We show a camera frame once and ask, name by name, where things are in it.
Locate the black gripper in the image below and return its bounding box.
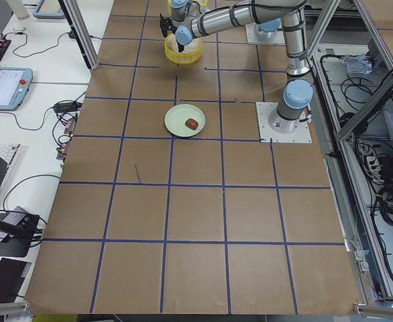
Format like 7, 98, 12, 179
176, 42, 184, 50

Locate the yellow steamer layer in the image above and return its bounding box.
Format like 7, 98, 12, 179
164, 34, 203, 65
167, 0, 209, 7

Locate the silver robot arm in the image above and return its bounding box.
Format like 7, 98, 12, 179
254, 18, 281, 33
160, 1, 311, 79

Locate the light green plate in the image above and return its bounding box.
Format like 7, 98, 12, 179
164, 104, 206, 138

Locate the brown bun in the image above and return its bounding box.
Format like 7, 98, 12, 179
185, 118, 199, 130

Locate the black power adapter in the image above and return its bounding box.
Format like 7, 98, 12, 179
54, 101, 82, 113

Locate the white keyboard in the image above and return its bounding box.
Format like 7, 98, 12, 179
0, 143, 26, 176

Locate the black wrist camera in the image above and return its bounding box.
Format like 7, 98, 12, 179
159, 14, 172, 38

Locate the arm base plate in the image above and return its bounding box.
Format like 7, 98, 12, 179
245, 23, 285, 46
256, 102, 313, 144

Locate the aluminium frame post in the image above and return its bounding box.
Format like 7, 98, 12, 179
58, 0, 99, 70

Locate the black camera stand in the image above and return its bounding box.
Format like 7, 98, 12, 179
0, 207, 44, 258

